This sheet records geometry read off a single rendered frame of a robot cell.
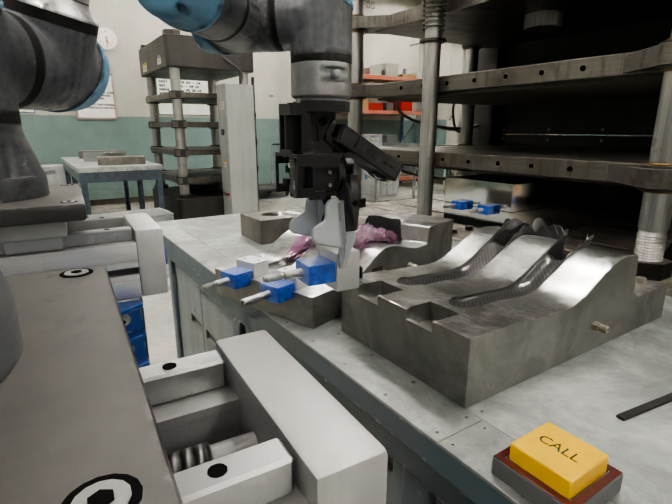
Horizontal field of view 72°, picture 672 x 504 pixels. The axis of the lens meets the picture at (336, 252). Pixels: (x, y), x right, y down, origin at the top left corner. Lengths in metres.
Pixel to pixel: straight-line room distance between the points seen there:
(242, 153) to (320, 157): 4.45
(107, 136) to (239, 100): 3.17
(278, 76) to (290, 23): 8.04
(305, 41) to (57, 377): 0.47
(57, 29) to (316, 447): 0.64
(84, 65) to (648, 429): 0.83
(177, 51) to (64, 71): 4.46
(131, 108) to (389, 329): 7.31
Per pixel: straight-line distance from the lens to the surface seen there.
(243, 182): 5.03
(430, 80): 1.67
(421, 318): 0.64
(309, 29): 0.58
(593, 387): 0.69
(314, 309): 0.76
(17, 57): 0.68
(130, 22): 7.95
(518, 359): 0.64
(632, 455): 0.59
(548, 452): 0.49
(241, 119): 5.01
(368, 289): 0.71
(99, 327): 0.21
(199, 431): 0.27
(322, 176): 0.57
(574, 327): 0.73
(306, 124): 0.58
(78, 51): 0.75
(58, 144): 7.68
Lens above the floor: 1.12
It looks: 15 degrees down
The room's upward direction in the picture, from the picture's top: straight up
